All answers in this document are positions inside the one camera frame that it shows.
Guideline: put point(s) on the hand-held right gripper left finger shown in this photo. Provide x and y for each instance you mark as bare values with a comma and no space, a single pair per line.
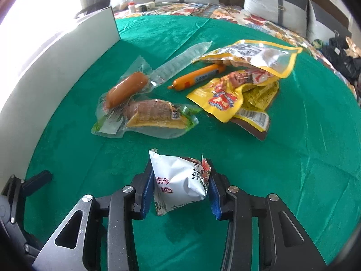
146,193

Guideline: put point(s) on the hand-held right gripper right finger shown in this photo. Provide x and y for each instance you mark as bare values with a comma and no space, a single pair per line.
214,200

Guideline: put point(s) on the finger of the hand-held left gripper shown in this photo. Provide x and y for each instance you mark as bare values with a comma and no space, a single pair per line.
36,180

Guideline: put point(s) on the white snack packet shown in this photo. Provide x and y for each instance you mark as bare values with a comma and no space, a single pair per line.
180,180

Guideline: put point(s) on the brown meat vacuum packet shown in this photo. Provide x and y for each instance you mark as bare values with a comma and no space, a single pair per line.
152,113

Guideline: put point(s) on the yellow barcode snack packet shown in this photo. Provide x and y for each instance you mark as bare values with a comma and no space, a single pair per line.
253,115

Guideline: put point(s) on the yellow cartoon snack packet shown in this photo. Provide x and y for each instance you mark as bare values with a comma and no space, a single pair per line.
220,96

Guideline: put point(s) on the sausage in clear packet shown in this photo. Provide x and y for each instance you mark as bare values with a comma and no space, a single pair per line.
127,86

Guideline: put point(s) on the orange sausage stick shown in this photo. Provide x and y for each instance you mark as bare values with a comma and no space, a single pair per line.
197,76

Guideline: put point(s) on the white board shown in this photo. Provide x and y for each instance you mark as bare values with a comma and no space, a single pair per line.
56,50

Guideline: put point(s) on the long clear empty wrapper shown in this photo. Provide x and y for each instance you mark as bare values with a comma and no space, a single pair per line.
180,59

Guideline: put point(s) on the yellow-edged clear bag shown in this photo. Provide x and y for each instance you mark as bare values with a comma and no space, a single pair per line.
253,53

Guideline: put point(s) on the white bottle red cap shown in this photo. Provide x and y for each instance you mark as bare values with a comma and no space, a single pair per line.
131,8

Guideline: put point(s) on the small green cloth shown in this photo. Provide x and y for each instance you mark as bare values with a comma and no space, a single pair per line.
318,43

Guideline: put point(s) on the black bag pile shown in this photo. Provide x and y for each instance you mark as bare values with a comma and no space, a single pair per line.
342,62

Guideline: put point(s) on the tan crumpled paper bag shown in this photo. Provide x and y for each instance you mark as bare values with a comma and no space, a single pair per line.
354,48

